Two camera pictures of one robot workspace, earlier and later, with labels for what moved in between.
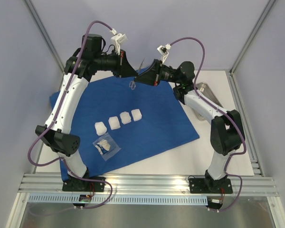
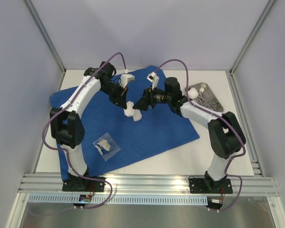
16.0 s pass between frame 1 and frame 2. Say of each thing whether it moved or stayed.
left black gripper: moved
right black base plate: stayed
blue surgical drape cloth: stayed
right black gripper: moved
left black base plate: stayed
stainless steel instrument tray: stayed
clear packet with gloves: stayed
